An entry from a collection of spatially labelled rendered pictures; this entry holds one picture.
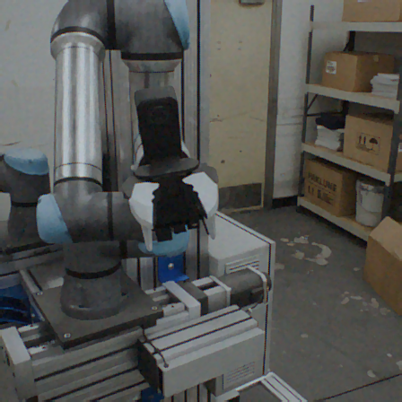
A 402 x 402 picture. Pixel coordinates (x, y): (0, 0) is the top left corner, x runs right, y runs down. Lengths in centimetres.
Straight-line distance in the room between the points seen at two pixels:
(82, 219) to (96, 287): 34
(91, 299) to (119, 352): 16
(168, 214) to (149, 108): 12
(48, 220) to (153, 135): 25
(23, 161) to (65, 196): 71
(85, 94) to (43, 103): 346
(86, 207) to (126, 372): 55
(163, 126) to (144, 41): 39
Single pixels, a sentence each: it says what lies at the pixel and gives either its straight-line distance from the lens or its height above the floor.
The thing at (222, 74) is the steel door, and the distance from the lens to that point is 479.
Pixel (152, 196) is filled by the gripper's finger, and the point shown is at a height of 168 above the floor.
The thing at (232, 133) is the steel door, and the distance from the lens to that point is 493.
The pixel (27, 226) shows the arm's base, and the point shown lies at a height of 129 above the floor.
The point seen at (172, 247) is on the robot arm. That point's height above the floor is 152.
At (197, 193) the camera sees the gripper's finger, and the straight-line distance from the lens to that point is 49.
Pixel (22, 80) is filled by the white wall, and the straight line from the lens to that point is 428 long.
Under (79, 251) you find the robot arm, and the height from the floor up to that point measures 140.
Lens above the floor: 184
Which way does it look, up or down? 19 degrees down
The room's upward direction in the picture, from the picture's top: straight up
